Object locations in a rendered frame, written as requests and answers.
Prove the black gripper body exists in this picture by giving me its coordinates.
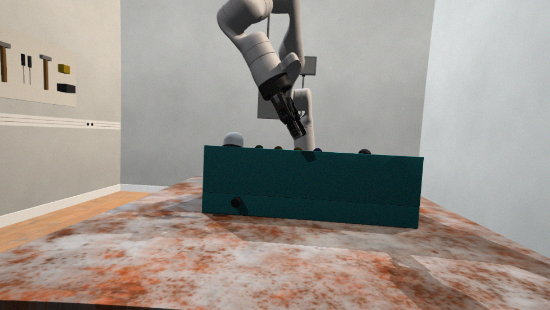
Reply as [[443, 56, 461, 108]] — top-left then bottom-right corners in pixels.
[[258, 72, 292, 108]]

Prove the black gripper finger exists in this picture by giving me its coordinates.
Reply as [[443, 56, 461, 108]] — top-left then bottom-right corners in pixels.
[[290, 98, 307, 136], [270, 92, 303, 140]]

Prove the dark teal console box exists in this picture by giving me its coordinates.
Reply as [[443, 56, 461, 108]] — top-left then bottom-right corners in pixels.
[[202, 132, 424, 228]]

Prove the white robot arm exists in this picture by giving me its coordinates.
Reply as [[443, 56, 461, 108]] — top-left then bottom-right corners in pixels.
[[216, 0, 315, 151]]

